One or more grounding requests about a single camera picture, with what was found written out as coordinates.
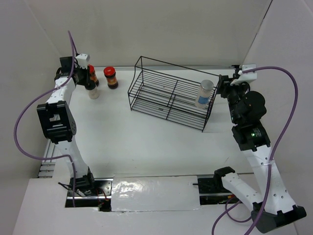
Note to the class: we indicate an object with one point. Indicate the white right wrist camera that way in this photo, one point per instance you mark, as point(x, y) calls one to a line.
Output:
point(245, 77)

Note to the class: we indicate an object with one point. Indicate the black-cap white spice bottle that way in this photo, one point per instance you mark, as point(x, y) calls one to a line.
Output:
point(92, 90)

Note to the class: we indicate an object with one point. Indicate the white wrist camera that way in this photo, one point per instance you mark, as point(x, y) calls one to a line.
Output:
point(83, 60)
point(245, 77)

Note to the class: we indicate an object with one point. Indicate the dark sauce bottle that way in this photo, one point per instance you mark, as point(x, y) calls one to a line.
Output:
point(92, 75)

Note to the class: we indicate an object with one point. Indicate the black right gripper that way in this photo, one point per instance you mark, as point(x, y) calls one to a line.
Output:
point(222, 83)

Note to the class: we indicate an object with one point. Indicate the black wire rack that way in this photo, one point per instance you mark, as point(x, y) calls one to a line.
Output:
point(168, 91)

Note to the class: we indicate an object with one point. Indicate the white foil-covered board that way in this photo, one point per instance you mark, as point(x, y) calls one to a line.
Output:
point(155, 194)

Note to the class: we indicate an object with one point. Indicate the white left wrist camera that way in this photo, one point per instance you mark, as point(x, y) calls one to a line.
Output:
point(83, 60)

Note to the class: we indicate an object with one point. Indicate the aluminium rail frame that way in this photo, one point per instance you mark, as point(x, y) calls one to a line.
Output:
point(47, 166)

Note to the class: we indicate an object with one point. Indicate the silver-lid jar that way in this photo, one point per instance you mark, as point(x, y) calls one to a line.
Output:
point(205, 89)

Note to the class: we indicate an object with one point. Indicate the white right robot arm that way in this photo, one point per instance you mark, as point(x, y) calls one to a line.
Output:
point(272, 207)

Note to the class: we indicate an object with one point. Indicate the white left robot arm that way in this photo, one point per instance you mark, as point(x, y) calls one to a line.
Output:
point(58, 123)

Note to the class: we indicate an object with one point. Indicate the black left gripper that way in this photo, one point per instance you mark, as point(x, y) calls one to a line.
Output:
point(86, 73)

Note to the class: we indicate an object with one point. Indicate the red-lid chili sauce jar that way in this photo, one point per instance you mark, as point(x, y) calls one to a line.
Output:
point(110, 75)

